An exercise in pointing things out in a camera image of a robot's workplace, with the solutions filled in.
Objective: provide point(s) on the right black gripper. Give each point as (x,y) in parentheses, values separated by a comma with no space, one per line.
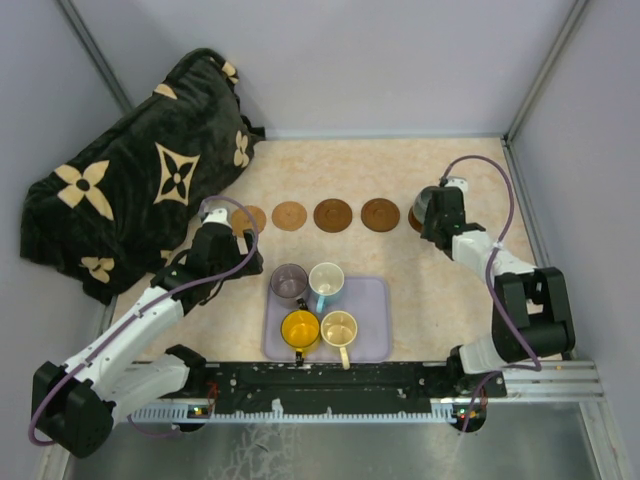
(427,230)

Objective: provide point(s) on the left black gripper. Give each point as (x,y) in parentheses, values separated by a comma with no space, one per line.
(253,266)

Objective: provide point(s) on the grey ceramic mug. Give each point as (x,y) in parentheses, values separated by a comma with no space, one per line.
(421,203)

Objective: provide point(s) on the dark wooden coaster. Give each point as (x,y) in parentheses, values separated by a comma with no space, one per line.
(333,215)
(380,215)
(414,222)

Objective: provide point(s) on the woven rattan coaster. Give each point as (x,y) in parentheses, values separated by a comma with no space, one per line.
(289,216)
(240,221)

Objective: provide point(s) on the purple glass mug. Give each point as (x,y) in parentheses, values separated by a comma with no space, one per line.
(289,284)

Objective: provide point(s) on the white light blue mug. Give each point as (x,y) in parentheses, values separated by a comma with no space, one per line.
(326,281)

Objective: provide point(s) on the cream ceramic mug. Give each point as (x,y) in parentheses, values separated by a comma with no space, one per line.
(339,330)

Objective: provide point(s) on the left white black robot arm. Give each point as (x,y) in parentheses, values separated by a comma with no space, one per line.
(76,404)

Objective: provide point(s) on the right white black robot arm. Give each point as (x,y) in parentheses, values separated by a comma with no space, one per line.
(531,313)

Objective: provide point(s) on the black floral plush blanket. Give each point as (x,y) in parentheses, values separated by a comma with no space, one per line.
(116,211)

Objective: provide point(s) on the lavender plastic tray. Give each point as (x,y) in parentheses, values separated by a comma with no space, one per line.
(366,298)

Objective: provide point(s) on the yellow glass mug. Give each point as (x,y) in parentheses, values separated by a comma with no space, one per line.
(300,331)

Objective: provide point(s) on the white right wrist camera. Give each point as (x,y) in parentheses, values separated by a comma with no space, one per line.
(457,182)

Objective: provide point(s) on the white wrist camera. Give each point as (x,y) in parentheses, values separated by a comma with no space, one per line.
(218,216)
(457,182)

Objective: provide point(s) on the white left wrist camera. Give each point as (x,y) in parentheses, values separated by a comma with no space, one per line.
(218,216)

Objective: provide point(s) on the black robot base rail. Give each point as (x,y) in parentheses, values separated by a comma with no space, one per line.
(387,387)

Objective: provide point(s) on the white perforated cable duct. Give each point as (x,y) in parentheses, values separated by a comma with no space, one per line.
(184,413)

